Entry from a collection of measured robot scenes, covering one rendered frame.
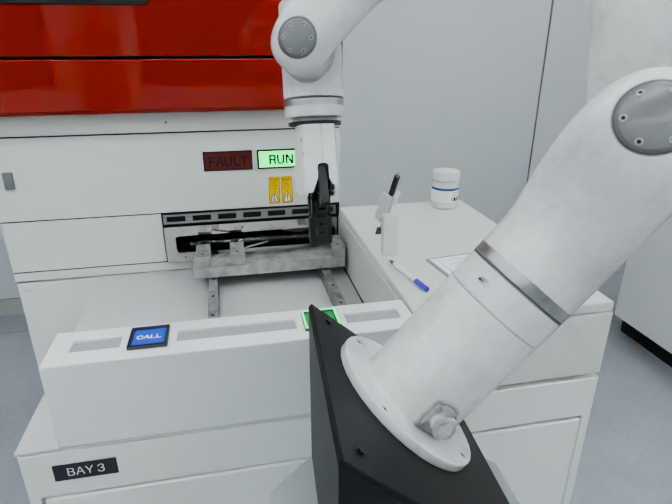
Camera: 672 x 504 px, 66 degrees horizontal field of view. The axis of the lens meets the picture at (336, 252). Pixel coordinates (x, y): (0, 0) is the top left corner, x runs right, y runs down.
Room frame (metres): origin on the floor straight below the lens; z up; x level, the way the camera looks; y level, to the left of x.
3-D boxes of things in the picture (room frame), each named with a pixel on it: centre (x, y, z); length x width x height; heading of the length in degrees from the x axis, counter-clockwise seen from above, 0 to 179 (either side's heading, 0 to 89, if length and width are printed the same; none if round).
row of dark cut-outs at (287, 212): (1.27, 0.22, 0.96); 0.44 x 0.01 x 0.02; 102
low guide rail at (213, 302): (0.98, 0.26, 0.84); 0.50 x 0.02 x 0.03; 12
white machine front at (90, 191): (1.25, 0.39, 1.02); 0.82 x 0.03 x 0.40; 102
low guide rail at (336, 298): (1.04, 0.00, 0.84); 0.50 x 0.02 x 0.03; 12
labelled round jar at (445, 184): (1.33, -0.29, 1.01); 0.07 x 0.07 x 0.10
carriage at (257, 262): (1.18, 0.16, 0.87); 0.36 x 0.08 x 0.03; 102
